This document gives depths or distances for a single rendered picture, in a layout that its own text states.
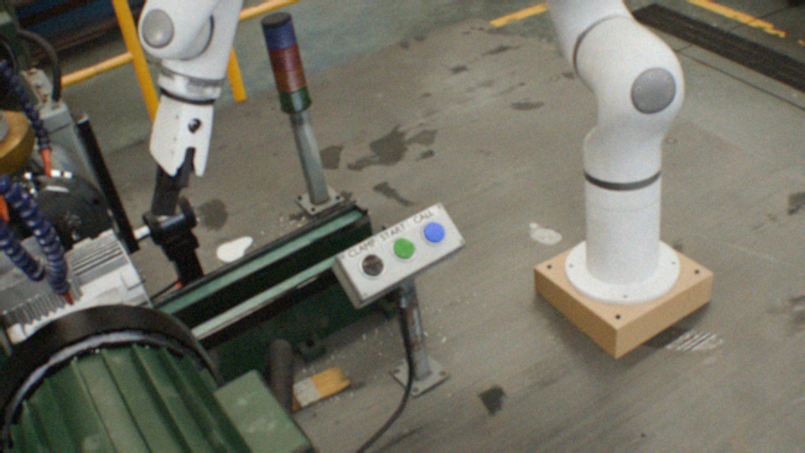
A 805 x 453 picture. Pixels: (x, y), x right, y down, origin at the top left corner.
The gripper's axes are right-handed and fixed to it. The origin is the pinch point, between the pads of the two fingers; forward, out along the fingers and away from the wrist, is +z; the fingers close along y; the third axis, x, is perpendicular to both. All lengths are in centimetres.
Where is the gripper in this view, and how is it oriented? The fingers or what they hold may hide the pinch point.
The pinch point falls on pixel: (164, 200)
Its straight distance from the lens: 110.2
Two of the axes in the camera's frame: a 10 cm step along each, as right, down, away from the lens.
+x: -7.8, -0.3, -6.2
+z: -2.9, 9.0, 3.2
